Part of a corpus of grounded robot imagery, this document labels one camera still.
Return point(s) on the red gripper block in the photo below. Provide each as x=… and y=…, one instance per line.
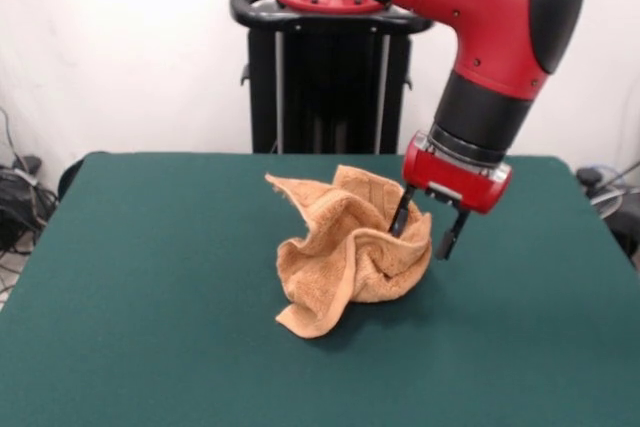
x=450, y=177

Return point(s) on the orange terry towel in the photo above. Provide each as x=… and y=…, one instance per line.
x=325, y=267

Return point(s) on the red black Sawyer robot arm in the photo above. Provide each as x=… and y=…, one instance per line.
x=480, y=12

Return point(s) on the black grey floor equipment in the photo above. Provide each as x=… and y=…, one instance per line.
x=627, y=227

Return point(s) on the dark green table cloth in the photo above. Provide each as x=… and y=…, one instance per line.
x=150, y=297

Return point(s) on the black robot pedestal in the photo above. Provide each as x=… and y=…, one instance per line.
x=260, y=97

